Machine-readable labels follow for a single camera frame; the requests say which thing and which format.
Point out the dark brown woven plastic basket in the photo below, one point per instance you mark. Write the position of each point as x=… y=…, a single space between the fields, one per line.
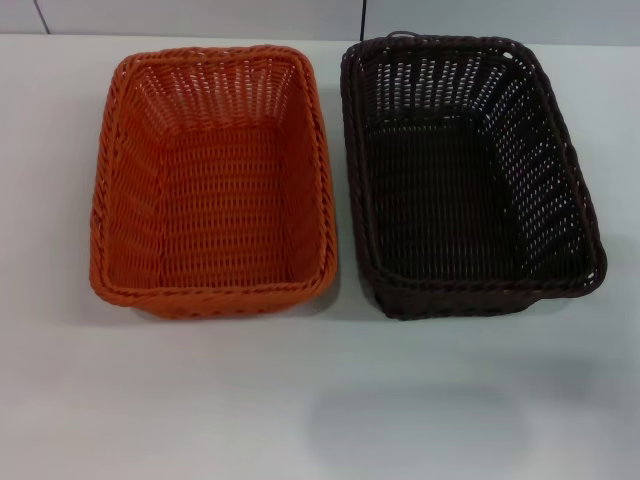
x=440 y=200

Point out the orange woven plastic basket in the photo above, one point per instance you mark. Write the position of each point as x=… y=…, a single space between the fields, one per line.
x=225 y=200

